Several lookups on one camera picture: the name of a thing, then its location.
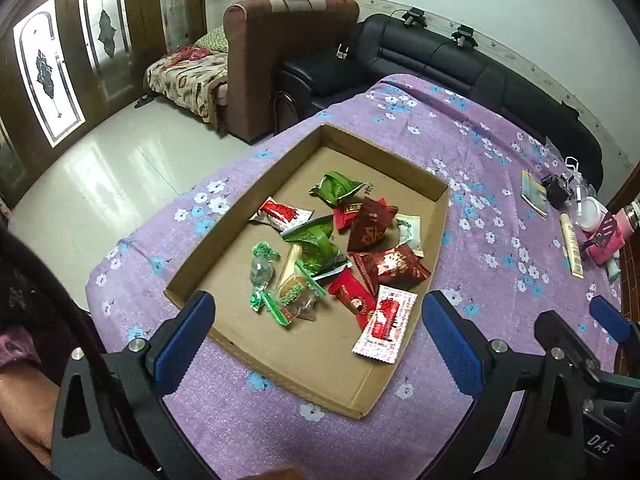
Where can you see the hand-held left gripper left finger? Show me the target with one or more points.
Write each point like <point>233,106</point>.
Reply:
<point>182,350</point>

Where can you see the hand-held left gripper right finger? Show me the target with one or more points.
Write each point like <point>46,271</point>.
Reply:
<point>450,345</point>

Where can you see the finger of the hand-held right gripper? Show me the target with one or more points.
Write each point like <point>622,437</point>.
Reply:
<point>610,320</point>
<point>565,335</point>

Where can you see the long white and red packet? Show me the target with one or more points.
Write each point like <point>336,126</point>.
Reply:
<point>387,322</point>

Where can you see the dark red snack packet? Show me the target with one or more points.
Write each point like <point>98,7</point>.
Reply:
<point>395,267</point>
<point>372,225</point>

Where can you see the red packet with figure print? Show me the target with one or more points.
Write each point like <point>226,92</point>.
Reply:
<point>352,297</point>

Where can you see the green candy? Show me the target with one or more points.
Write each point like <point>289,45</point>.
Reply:
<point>262,270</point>

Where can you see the shallow cardboard box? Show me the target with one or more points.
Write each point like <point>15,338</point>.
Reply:
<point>300,357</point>

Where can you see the white and green snack packet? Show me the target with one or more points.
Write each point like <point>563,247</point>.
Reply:
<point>411,232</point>

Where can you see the clear packet with green ends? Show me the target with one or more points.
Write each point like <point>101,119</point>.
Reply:
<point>295,295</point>

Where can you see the beige cracker packet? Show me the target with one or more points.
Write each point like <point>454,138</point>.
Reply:
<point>290,262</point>

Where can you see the small red and white packet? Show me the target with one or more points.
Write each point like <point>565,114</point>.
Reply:
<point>280,212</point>

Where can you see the person's left forearm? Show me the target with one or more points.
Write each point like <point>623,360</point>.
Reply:
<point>25,405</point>

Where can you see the pale green sock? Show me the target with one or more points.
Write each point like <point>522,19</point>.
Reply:
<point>614,266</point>

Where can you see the cream squeeze tube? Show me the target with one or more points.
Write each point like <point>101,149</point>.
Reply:
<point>572,245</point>

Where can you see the flask in pink knitted sleeve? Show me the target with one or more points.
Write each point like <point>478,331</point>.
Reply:
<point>622,230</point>

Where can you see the purple floral tablecloth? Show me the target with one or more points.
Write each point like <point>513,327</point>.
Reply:
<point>475,240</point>

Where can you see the small black device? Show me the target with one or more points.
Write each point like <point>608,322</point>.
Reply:
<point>556,192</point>

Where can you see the green booklet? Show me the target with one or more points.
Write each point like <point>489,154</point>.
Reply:
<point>534,194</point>

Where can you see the clear glass jar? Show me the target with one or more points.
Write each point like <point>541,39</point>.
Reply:
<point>576,177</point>

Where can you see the person's dark clothing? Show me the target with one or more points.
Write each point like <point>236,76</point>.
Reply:
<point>25,295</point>

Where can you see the dark slipper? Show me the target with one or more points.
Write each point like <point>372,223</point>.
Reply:
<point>144,100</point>

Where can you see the patterned blanket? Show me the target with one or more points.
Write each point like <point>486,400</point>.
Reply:
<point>185,82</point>

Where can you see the black leather sofa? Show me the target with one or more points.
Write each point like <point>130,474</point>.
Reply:
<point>450,75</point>

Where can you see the red cloth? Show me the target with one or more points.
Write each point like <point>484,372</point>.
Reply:
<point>190,54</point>

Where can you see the brown sofa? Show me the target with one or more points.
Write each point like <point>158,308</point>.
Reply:
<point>265,60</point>

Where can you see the wooden glass-panel door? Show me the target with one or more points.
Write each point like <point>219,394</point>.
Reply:
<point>75,60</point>

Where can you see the green pillow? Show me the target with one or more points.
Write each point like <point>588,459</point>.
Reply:
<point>212,40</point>

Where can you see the metal chair frame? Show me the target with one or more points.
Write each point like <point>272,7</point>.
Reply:
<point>286,110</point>

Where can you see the black clamp mount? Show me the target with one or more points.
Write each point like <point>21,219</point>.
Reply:
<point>465,36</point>
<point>414,17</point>

